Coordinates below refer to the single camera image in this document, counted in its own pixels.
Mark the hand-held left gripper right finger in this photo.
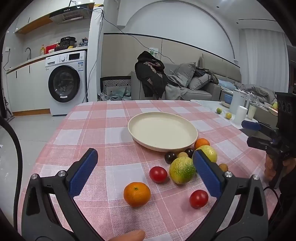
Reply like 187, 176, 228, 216
192, 149, 270, 241

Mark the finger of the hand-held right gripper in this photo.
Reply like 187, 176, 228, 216
246, 136, 278, 151
241, 120, 278, 138

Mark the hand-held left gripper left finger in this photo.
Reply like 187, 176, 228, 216
21, 148, 102, 241

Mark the yellow lemon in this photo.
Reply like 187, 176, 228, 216
195, 145, 218, 163

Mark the green-yellow lemon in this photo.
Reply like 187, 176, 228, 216
169, 157, 196, 185

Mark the red tomato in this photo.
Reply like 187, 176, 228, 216
189, 189, 209, 209
149, 166, 168, 183

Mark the orange tangerine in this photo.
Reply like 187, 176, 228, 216
194, 138, 210, 150
123, 182, 151, 207

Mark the cream round plate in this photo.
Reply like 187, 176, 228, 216
128, 112, 198, 153

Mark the person's right forearm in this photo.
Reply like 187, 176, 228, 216
276, 170, 296, 211

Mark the person's right hand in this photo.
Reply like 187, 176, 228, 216
264, 153, 296, 181

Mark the person's left hand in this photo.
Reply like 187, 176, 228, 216
107, 229, 146, 241

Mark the glass of milk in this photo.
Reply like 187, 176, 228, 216
247, 104, 257, 120

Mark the white cup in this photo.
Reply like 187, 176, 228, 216
234, 105, 248, 128

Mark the white fruit bowl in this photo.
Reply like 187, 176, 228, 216
264, 102, 279, 116

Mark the grey duvet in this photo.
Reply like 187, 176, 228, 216
233, 82, 277, 105

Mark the blue pot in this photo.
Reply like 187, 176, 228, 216
221, 93, 233, 107

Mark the pink checked tablecloth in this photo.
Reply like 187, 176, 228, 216
17, 100, 281, 241

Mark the white curtain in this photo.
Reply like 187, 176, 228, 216
244, 29, 287, 93

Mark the grey sofa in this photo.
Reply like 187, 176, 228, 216
131, 54, 242, 100

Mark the grey pillow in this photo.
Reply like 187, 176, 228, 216
188, 75, 213, 91
177, 62, 196, 88

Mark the dark clothes pile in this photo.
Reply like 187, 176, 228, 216
195, 67, 219, 84

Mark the grey blanket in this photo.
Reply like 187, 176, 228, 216
165, 74, 189, 100

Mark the white washing machine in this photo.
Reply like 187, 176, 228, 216
45, 50, 88, 116

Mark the black-white patterned basket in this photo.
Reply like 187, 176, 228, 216
100, 76, 132, 100

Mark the white kitchen base cabinet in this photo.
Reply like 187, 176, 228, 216
6, 61, 50, 114

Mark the black jacket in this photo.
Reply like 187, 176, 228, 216
135, 50, 173, 99

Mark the black pressure cooker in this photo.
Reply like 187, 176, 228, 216
59, 36, 77, 49

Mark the range hood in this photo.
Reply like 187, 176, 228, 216
49, 2, 95, 25

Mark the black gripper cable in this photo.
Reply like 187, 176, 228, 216
264, 185, 282, 232

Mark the thick black cable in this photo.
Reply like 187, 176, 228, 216
0, 116, 23, 230

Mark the thin black wall cable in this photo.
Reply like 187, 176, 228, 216
82, 7, 167, 102

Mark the white wall cabinet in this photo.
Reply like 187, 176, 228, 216
14, 9, 53, 35

